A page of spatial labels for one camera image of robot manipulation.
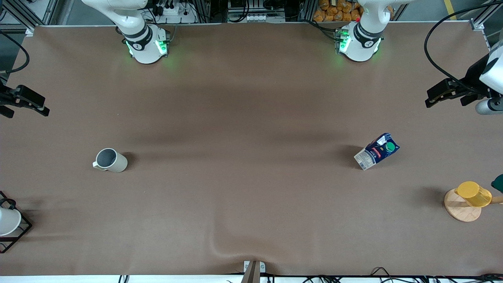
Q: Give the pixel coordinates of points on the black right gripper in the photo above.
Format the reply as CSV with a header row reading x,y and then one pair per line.
x,y
4,98

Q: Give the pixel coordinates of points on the aluminium frame profile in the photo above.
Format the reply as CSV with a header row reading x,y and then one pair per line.
x,y
27,15

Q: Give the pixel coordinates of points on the aluminium corner bracket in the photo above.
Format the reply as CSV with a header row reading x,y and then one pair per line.
x,y
477,24

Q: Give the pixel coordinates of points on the orange snack bag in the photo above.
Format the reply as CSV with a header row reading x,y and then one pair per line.
x,y
320,15
324,4
346,15

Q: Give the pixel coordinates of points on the yellow plastic cup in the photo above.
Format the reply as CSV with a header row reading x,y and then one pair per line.
x,y
474,193

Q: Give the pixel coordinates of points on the brown table cover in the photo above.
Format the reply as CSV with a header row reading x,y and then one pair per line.
x,y
251,118

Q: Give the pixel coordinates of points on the grey ceramic cup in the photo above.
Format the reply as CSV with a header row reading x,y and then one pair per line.
x,y
114,162

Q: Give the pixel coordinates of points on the grey table edge bracket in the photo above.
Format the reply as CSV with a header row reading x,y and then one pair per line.
x,y
254,269

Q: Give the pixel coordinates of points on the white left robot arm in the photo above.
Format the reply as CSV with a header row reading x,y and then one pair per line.
x,y
359,39

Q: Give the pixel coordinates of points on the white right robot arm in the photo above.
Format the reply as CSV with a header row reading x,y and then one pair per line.
x,y
143,37

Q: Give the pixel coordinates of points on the green plastic cup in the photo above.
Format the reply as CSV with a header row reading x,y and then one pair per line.
x,y
498,183

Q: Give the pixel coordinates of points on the white power strip with plugs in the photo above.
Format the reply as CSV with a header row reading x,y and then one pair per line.
x,y
175,11

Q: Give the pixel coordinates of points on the white cup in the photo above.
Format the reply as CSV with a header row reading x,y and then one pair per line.
x,y
8,222

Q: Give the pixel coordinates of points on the white empty power strip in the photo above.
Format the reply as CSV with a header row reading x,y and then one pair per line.
x,y
257,18

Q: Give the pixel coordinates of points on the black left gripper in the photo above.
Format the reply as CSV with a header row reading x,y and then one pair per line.
x,y
472,79

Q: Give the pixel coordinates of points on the blue white milk carton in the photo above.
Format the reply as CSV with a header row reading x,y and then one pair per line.
x,y
373,154

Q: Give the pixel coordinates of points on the round wooden cup stand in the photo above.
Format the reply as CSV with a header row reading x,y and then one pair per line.
x,y
460,212

